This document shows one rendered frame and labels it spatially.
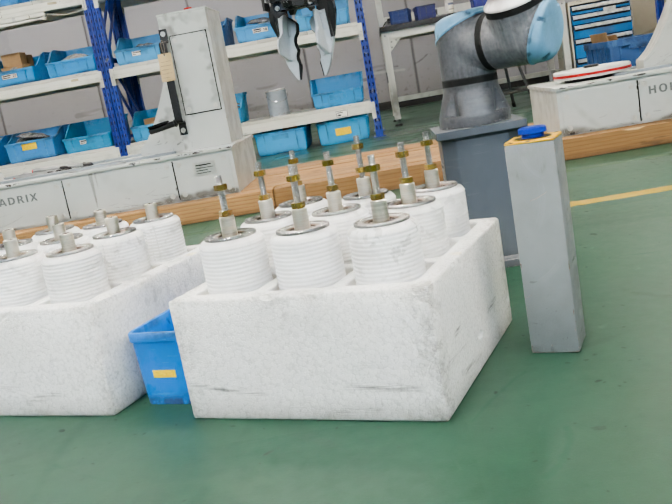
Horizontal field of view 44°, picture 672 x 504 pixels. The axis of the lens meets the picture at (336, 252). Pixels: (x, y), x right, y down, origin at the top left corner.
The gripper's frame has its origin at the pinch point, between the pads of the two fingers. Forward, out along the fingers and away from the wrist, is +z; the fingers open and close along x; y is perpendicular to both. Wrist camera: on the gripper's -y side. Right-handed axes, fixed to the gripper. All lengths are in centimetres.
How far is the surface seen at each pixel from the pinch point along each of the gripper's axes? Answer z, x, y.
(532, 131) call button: 14.0, 29.9, 0.1
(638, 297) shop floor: 46, 43, -22
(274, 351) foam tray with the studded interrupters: 36.3, -6.7, 19.7
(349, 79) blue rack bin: 6, -116, -495
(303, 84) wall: 5, -243, -797
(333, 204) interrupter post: 20.1, 0.1, 2.0
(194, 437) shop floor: 46, -19, 24
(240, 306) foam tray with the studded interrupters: 29.6, -10.5, 19.1
